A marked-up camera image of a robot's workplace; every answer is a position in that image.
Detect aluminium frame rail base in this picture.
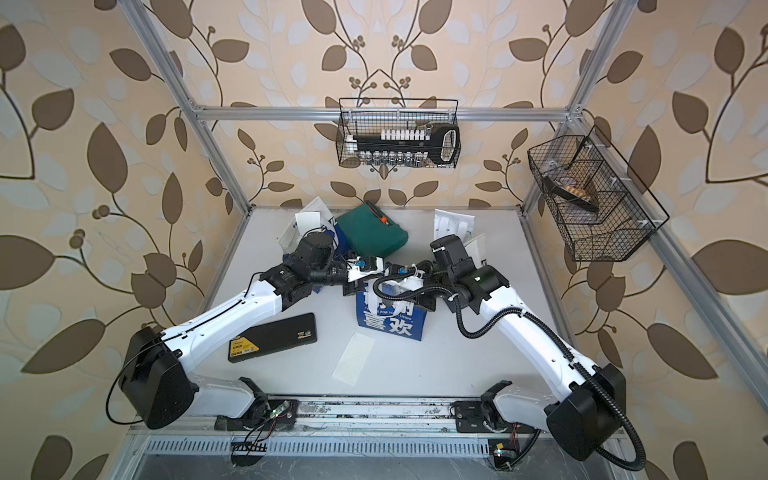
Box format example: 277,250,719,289
107,396,634,479

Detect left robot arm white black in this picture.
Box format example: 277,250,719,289
114,232,384,429

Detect black wire basket wall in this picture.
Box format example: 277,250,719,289
527,126,670,262
335,96,461,169

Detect black box yellow label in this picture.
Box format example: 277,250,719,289
228,313,317,364

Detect orange black utility knife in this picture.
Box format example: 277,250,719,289
365,201,390,226

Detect dark object in right basket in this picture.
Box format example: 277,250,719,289
545,177,599,213

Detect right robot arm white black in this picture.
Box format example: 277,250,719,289
374,235,645,471

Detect black tool set in basket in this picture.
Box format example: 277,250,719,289
337,123,461,168

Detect green white bag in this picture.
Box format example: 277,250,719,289
433,209,475,242

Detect black wire basket back wall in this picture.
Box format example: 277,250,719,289
335,96,461,169

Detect dark blue bag white handles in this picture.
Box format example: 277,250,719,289
464,233,487,268

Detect black wire basket right wall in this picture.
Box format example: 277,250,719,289
527,126,670,262

